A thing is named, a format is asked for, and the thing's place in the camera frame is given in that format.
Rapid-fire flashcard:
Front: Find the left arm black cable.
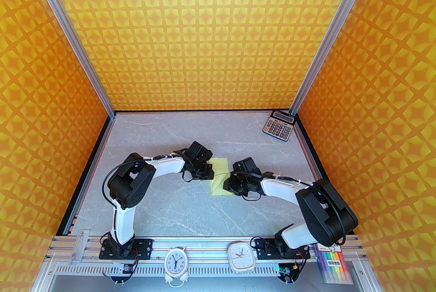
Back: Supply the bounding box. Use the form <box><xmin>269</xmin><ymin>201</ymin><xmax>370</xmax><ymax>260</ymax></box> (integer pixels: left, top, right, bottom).
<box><xmin>102</xmin><ymin>160</ymin><xmax>137</xmax><ymax>206</ymax></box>

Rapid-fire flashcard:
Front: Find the pack of coloured highlighters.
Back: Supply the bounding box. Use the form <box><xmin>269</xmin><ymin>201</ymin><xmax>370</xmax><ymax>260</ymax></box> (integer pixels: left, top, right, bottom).
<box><xmin>314</xmin><ymin>242</ymin><xmax>354</xmax><ymax>284</ymax></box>

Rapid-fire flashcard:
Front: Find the gold and black calculator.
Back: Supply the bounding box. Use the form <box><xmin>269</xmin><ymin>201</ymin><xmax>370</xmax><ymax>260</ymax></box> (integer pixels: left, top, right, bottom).
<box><xmin>262</xmin><ymin>110</ymin><xmax>294</xmax><ymax>141</ymax></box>

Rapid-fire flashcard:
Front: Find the clear plastic pen case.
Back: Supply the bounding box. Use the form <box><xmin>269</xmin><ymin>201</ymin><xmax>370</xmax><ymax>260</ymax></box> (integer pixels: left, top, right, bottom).
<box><xmin>70</xmin><ymin>230</ymin><xmax>90</xmax><ymax>266</ymax></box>

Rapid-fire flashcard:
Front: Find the aluminium frame post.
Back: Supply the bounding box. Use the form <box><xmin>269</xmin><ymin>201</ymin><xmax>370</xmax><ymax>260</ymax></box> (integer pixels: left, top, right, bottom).
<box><xmin>289</xmin><ymin>0</ymin><xmax>385</xmax><ymax>116</ymax></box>
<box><xmin>17</xmin><ymin>0</ymin><xmax>116</xmax><ymax>117</ymax></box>

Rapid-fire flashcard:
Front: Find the aluminium mounting rail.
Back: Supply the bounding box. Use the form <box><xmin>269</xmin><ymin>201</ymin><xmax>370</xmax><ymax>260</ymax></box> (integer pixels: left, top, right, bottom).
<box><xmin>44</xmin><ymin>234</ymin><xmax>367</xmax><ymax>262</ymax></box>

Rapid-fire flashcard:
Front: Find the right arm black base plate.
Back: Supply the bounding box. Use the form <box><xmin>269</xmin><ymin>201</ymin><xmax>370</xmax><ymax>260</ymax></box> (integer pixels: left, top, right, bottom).
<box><xmin>254</xmin><ymin>238</ymin><xmax>310</xmax><ymax>260</ymax></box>

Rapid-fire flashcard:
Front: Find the round white alarm clock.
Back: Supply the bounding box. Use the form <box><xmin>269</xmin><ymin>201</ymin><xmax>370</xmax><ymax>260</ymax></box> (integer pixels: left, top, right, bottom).
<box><xmin>164</xmin><ymin>246</ymin><xmax>189</xmax><ymax>286</ymax></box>

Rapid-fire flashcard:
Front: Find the square white alarm clock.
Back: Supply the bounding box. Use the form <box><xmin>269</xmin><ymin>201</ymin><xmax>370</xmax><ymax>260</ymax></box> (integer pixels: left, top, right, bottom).
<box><xmin>228</xmin><ymin>241</ymin><xmax>255</xmax><ymax>275</ymax></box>

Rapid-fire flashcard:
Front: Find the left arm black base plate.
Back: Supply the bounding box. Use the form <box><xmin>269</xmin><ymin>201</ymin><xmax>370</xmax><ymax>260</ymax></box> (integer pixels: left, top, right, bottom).
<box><xmin>99</xmin><ymin>238</ymin><xmax>153</xmax><ymax>260</ymax></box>

